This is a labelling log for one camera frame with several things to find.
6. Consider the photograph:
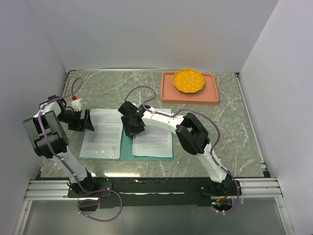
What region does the orange dotted plate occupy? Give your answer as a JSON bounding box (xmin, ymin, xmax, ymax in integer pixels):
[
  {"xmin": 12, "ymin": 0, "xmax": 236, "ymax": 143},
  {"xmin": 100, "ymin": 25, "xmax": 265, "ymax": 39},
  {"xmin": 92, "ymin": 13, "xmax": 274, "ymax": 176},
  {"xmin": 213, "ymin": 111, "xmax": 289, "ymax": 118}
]
[{"xmin": 173, "ymin": 69, "xmax": 205, "ymax": 94}]

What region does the printed paper sheet top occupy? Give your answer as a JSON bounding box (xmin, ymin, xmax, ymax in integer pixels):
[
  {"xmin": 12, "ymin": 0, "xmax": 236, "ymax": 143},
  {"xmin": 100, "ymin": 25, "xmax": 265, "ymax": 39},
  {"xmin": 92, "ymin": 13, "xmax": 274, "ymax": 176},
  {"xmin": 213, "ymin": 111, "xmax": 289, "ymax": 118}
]
[{"xmin": 79, "ymin": 109, "xmax": 123, "ymax": 160}]

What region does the pink rectangular tray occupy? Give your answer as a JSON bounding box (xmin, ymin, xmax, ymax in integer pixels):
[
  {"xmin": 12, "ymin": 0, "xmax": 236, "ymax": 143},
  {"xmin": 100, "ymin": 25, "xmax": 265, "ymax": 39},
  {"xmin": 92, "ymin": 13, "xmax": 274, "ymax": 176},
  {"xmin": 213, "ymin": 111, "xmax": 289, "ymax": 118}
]
[{"xmin": 160, "ymin": 69, "xmax": 219, "ymax": 105}]

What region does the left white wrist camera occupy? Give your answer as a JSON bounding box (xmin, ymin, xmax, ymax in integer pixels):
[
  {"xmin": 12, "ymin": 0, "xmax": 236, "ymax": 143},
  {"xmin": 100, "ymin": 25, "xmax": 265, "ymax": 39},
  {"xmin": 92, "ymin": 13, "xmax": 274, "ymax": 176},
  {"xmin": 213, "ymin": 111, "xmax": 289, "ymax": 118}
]
[{"xmin": 71, "ymin": 95, "xmax": 82, "ymax": 112}]

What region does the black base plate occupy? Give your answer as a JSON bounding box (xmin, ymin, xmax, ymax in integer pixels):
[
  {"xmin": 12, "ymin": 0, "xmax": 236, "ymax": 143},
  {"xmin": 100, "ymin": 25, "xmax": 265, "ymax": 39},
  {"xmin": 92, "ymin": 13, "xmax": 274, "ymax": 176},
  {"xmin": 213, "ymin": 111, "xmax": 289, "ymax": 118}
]
[{"xmin": 67, "ymin": 176, "xmax": 242, "ymax": 209}]

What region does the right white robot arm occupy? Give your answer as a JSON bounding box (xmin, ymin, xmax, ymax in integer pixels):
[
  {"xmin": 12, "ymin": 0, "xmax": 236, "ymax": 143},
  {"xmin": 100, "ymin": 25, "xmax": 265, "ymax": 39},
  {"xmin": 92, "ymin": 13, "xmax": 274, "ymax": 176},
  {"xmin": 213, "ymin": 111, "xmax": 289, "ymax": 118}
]
[{"xmin": 118, "ymin": 101, "xmax": 234, "ymax": 195}]

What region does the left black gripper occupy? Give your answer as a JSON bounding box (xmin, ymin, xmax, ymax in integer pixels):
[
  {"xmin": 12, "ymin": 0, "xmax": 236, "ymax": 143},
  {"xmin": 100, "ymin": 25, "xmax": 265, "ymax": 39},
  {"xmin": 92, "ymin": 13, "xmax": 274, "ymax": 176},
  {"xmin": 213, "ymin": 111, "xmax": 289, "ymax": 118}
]
[{"xmin": 57, "ymin": 109, "xmax": 94, "ymax": 132}]

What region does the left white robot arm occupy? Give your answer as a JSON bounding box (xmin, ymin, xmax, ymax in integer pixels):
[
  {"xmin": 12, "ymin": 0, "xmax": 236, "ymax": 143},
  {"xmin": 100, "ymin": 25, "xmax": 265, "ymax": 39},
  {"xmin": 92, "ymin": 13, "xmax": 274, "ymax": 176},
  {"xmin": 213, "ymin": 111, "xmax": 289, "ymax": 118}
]
[{"xmin": 23, "ymin": 95, "xmax": 97, "ymax": 197}]

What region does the aluminium frame rail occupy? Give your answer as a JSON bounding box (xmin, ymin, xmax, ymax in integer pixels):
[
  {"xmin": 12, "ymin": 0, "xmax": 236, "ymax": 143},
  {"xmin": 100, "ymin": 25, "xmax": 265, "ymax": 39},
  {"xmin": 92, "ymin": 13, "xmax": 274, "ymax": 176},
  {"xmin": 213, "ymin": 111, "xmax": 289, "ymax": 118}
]
[{"xmin": 24, "ymin": 177, "xmax": 282, "ymax": 200}]

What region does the clear glass cup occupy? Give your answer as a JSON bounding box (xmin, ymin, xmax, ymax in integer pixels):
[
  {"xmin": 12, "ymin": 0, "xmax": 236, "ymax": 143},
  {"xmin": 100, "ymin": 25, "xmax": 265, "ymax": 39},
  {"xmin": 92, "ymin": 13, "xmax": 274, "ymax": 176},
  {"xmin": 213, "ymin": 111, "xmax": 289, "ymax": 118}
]
[{"xmin": 37, "ymin": 157, "xmax": 60, "ymax": 170}]

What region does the teal file folder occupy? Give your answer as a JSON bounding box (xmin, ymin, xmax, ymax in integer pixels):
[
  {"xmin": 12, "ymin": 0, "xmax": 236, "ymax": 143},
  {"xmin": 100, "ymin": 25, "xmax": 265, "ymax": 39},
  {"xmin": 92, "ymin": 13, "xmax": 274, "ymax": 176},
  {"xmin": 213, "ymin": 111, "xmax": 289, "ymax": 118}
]
[{"xmin": 78, "ymin": 109, "xmax": 175, "ymax": 162}]

